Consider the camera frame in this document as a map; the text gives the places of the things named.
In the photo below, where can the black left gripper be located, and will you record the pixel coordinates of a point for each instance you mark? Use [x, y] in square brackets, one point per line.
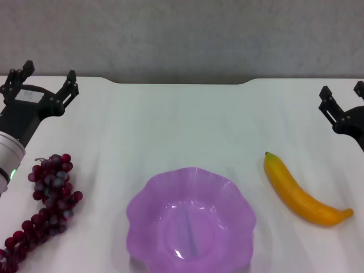
[27, 111]

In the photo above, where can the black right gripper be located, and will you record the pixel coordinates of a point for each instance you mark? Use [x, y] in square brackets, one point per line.
[354, 122]

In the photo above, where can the dark red grape bunch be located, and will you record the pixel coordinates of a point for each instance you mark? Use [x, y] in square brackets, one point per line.
[54, 182]

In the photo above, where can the yellow banana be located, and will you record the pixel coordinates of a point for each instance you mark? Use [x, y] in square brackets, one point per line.
[290, 196]

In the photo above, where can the purple translucent wavy plate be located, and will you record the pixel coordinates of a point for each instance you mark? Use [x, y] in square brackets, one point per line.
[159, 213]

